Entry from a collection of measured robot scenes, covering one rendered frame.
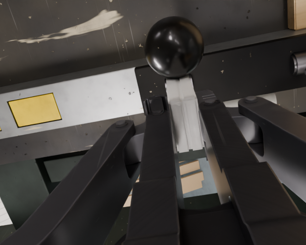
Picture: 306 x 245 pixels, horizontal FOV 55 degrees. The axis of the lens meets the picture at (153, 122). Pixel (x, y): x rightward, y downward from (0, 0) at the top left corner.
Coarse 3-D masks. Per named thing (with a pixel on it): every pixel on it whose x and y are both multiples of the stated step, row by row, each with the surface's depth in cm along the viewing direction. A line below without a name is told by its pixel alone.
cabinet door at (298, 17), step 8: (288, 0) 30; (296, 0) 29; (304, 0) 29; (288, 8) 30; (296, 8) 29; (304, 8) 29; (288, 16) 31; (296, 16) 29; (304, 16) 29; (288, 24) 31; (296, 24) 29; (304, 24) 29
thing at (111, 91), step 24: (216, 48) 30; (72, 72) 34; (96, 72) 31; (120, 72) 30; (0, 96) 31; (24, 96) 31; (72, 96) 31; (96, 96) 31; (120, 96) 31; (0, 120) 32; (72, 120) 32; (96, 120) 32
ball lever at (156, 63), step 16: (176, 16) 18; (160, 32) 17; (176, 32) 17; (192, 32) 17; (144, 48) 18; (160, 48) 17; (176, 48) 17; (192, 48) 17; (160, 64) 18; (176, 64) 17; (192, 64) 18
